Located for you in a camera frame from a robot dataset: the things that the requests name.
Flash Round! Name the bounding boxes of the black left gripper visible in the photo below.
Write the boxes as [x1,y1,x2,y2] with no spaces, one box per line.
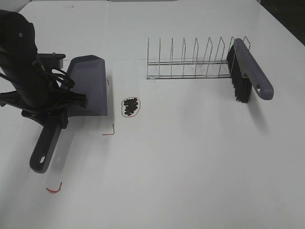
[0,53,87,129]

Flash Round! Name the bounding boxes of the grey plastic dustpan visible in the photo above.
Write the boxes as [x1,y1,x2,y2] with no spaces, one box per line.
[29,55,108,174]

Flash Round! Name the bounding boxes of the pile of coffee beans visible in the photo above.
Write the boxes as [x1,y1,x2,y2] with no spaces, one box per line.
[123,97,140,116]

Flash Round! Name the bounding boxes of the grey hand brush black bristles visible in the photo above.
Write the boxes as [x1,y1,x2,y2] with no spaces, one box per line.
[227,38,274,103]

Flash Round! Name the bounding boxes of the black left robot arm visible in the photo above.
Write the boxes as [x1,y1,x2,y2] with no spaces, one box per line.
[0,10,88,129]

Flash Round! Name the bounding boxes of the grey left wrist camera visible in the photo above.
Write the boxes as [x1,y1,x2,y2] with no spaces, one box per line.
[38,53,66,71]

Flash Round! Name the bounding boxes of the chrome wire dish rack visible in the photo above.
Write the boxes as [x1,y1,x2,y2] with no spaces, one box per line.
[146,36,237,80]

